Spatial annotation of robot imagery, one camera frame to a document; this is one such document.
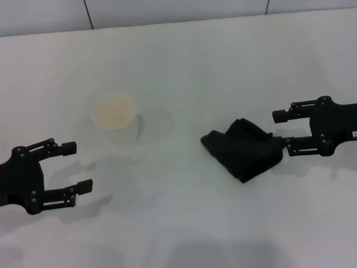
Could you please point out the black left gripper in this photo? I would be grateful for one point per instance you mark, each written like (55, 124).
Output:
(22, 181)

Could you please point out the dark blue rag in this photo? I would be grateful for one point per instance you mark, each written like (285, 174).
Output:
(242, 150)

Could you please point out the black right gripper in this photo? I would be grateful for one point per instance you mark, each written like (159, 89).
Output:
(337, 123)

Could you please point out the white paper cup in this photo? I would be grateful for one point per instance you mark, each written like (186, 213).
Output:
(114, 114)

